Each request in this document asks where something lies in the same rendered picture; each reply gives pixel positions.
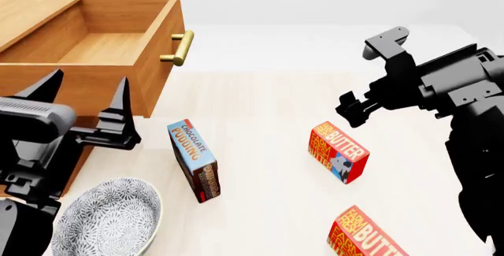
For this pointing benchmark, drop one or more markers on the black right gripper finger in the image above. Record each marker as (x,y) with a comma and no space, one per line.
(354,98)
(352,115)

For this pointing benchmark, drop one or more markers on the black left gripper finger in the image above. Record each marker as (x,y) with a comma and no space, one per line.
(45,87)
(120,105)

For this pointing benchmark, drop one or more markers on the red butter box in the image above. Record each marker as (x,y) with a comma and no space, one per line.
(338,155)
(362,235)

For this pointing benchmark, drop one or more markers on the open wooden drawer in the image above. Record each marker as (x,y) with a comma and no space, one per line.
(157,61)

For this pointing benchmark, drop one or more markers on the chocolate pudding box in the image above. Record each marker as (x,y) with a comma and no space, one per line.
(193,155)

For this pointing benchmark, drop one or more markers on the grey floral patterned bowl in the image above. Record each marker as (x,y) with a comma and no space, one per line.
(110,217)

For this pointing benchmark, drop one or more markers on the grey left gripper camera box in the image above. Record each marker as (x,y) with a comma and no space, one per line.
(31,117)

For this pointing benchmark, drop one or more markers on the grey right gripper camera mount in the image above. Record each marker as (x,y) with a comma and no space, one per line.
(384,41)

